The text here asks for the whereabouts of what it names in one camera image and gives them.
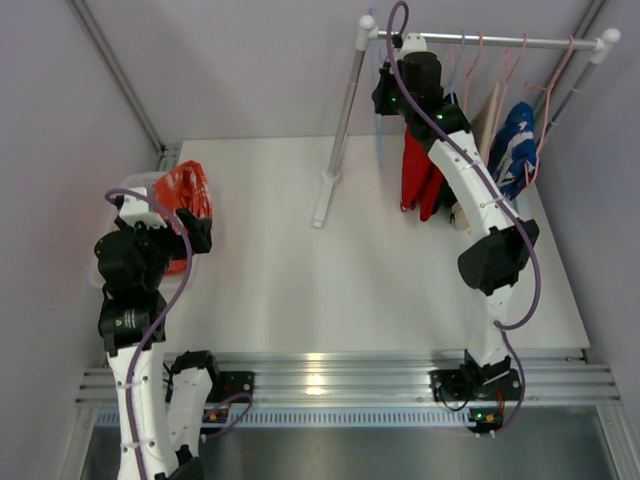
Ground light blue wire hanger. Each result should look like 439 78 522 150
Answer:
368 40 385 171

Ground orange white trousers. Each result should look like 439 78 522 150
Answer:
153 161 214 275

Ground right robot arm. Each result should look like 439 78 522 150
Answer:
372 49 539 401

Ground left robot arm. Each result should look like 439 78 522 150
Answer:
95 208 221 479

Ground red trousers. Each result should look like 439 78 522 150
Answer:
400 128 444 222

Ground beige trousers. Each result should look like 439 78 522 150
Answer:
449 82 501 236

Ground black trousers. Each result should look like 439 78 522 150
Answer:
433 91 459 213

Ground blue white patterned trousers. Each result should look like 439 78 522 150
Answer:
488 102 538 201

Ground white plastic basket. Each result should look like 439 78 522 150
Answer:
88 172 202 293

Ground white metal clothes rack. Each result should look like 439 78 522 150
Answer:
311 14 621 229

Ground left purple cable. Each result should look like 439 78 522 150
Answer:
103 187 254 480

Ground purple cable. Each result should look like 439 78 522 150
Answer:
387 1 542 439
103 187 254 480

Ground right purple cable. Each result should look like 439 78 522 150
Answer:
387 1 542 439

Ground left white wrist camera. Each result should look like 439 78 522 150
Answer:
116 193 167 230

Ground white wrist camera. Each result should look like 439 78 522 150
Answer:
116 193 167 230
398 33 429 58

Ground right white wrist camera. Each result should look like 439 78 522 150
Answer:
398 33 429 58

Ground pink wire hanger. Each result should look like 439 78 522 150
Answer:
454 30 485 112
524 35 575 189
492 34 529 136

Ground perforated cable duct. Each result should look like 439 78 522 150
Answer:
94 405 506 429

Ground aluminium mounting rail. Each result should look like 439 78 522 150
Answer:
74 349 621 406

